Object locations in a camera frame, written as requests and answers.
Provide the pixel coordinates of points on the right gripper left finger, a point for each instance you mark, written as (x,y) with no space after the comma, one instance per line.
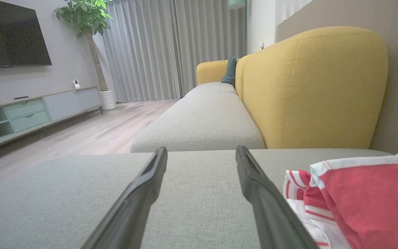
(133,207)

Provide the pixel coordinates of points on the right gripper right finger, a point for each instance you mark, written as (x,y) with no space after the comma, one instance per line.
(271,214)

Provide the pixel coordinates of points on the red number 23 jersey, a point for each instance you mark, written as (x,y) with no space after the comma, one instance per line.
(375,204)

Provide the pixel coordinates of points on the large grey sofa ottoman cushion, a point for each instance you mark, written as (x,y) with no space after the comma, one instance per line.
(64,200)

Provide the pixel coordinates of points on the white ribbed plant pot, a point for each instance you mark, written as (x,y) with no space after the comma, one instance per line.
(108,100)

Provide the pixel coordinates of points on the grey sofa seat cushion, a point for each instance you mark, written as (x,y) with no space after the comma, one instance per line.
(211,88)
(202,121)

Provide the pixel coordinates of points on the grey TV cabinet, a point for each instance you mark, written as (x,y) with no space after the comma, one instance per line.
(60,105)

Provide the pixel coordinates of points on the yellow sofa backrest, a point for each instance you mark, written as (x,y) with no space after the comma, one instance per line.
(316,90)

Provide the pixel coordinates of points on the dark teal throw pillow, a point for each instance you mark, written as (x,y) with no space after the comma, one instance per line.
(230,71)

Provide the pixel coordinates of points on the yellow sofa armrest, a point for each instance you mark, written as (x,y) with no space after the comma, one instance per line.
(211,71)

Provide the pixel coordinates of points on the light grey sheer curtain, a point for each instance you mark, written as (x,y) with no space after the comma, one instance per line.
(140,52)

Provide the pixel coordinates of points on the black remote control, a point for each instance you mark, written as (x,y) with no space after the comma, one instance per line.
(21,97)

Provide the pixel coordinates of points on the grey pleated curtain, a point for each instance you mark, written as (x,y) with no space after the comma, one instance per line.
(209,31)

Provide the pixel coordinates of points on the green indoor tree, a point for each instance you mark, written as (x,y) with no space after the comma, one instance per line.
(85,17)

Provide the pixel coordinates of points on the black flat screen TV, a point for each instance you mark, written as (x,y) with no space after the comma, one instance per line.
(9,31)

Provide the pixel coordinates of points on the small white security camera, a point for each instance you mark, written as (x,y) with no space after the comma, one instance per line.
(76,84)

